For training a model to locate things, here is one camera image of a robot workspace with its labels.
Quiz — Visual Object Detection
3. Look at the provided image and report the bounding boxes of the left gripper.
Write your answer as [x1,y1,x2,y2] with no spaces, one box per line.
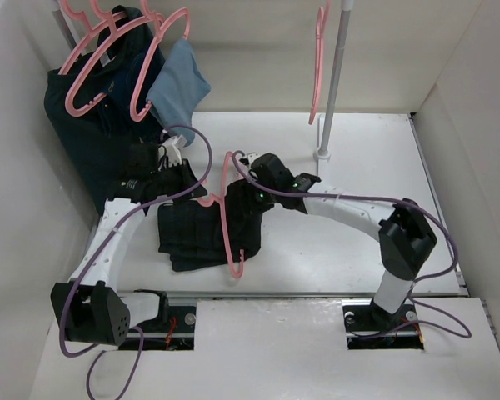
[151,158,207,202]

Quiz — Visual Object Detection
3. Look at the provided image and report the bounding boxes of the pink hanger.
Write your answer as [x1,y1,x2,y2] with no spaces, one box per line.
[197,152,245,279]
[65,11,150,118]
[129,0,191,123]
[308,0,330,125]
[58,0,127,75]

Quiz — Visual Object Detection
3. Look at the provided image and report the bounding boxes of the black trousers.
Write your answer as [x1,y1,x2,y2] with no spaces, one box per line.
[157,179,273,273]

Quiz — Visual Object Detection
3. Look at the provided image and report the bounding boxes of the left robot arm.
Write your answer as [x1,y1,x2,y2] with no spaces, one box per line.
[51,135,207,347]

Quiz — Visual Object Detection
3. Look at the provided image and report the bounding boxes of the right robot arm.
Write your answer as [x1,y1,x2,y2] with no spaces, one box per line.
[240,152,438,329]

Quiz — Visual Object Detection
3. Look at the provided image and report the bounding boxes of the light blue hanging trousers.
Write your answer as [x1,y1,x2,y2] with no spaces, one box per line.
[147,38,211,146]

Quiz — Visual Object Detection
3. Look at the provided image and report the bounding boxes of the dark navy hanging trousers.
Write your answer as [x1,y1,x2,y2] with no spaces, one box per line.
[44,24,162,214]

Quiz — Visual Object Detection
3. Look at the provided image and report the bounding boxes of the white rack base foot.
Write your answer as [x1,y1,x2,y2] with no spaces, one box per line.
[313,113,331,181]

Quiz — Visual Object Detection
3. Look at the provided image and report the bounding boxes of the right silver rack pole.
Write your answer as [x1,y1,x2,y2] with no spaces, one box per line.
[315,0,355,161]

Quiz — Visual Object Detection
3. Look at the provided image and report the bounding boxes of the silver rack pole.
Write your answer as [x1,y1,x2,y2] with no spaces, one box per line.
[50,0,77,50]
[315,0,355,161]

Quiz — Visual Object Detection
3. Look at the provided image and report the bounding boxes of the left silver rack pole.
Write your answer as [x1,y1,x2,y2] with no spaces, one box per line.
[50,0,77,50]

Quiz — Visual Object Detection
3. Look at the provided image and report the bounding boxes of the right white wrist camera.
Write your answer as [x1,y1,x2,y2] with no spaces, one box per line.
[240,152,259,166]

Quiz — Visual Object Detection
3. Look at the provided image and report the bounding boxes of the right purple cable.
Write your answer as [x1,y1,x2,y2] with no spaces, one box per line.
[232,149,473,338]

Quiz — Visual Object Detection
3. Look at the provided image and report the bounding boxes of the purple cable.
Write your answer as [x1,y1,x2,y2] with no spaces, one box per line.
[232,149,473,338]
[57,123,213,400]

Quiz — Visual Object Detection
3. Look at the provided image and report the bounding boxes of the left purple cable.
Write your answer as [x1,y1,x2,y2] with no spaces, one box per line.
[57,123,213,400]

